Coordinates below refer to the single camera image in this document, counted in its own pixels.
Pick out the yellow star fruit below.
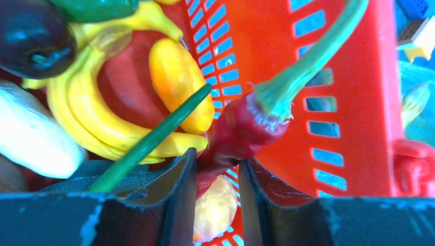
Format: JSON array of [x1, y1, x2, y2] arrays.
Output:
[[193, 175, 238, 243]]

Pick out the red bell pepper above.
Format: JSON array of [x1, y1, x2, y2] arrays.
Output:
[[97, 31, 170, 129]]

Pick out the blue white toy block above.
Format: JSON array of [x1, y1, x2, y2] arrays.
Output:
[[398, 0, 429, 21]]

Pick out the orange yellow mango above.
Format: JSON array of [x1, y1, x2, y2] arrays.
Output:
[[149, 38, 215, 135]]

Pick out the red chili pepper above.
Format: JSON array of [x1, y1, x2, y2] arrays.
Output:
[[196, 1, 369, 198]]

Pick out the dark purple plum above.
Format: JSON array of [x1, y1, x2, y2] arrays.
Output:
[[1, 0, 77, 79]]

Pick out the green cucumber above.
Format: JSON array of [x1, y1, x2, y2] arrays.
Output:
[[51, 0, 139, 23]]

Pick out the white mushroom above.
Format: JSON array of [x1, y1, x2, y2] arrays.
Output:
[[1, 80, 88, 179]]

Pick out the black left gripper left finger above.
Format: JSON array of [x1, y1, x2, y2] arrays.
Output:
[[1, 148, 196, 245]]

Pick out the clear zip top bag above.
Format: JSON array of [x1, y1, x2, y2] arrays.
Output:
[[398, 60, 434, 147]]

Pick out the grey toy fish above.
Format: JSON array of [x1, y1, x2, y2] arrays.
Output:
[[39, 158, 177, 198]]

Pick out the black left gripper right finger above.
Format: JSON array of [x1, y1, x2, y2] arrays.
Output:
[[239, 159, 434, 245]]

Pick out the red plastic basket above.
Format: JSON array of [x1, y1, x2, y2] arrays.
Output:
[[164, 1, 434, 245]]

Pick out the yellow orange toy block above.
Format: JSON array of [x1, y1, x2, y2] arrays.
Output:
[[396, 15, 435, 64]]

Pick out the dark green chili pepper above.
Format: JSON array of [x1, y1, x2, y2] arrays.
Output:
[[87, 84, 212, 192]]

